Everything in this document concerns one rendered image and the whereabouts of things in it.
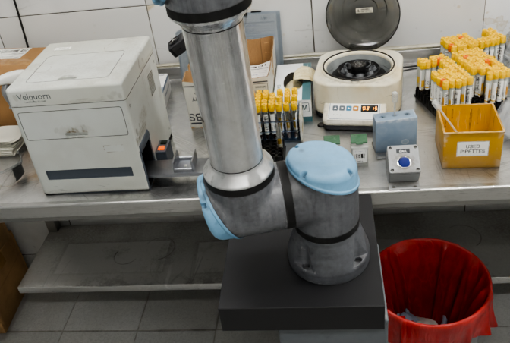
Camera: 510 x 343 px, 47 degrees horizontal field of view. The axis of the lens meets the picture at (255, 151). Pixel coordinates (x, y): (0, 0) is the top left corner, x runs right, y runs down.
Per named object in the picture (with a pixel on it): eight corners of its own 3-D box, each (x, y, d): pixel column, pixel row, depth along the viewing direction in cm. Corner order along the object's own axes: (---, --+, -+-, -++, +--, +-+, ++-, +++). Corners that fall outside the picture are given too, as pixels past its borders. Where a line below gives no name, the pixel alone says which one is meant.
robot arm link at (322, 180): (369, 232, 98) (368, 169, 90) (290, 246, 98) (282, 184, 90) (350, 187, 108) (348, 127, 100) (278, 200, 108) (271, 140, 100)
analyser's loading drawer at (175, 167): (136, 182, 144) (130, 165, 142) (142, 167, 150) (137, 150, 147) (216, 178, 142) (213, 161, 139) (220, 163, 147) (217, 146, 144)
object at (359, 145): (351, 167, 142) (351, 144, 139) (351, 156, 146) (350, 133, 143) (368, 166, 142) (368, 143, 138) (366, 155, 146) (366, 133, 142)
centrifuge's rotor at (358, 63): (328, 98, 162) (326, 74, 158) (335, 73, 174) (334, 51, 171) (385, 99, 158) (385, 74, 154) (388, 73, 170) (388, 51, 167)
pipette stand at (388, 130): (377, 159, 144) (376, 124, 138) (371, 145, 150) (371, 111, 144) (417, 155, 143) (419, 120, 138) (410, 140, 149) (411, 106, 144)
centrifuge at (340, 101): (309, 130, 159) (306, 90, 153) (324, 81, 183) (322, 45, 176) (399, 133, 153) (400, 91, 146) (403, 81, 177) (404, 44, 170)
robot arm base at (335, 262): (378, 279, 102) (378, 239, 97) (292, 290, 103) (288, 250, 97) (360, 221, 115) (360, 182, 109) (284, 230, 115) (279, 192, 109)
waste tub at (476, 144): (441, 169, 138) (443, 133, 132) (433, 139, 149) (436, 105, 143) (501, 168, 135) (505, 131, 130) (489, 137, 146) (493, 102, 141)
